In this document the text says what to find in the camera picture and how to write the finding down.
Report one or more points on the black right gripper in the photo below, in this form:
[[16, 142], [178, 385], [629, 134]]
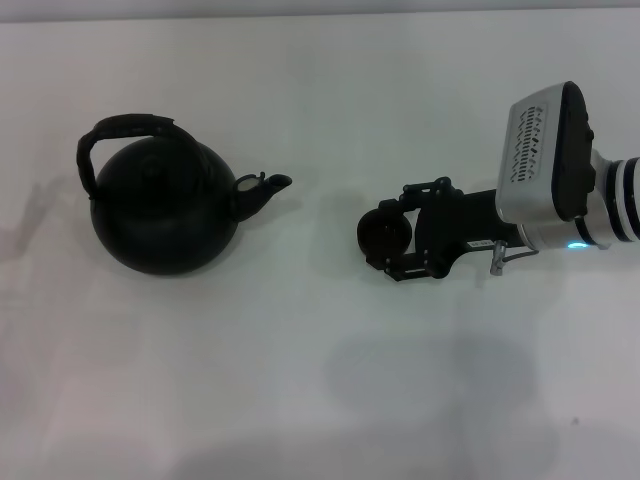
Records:
[[450, 225]]

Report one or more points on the small dark teacup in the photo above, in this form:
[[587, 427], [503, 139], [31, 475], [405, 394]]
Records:
[[382, 232]]

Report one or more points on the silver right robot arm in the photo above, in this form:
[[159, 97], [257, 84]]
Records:
[[625, 200]]

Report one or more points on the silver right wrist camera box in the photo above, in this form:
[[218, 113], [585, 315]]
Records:
[[530, 165]]

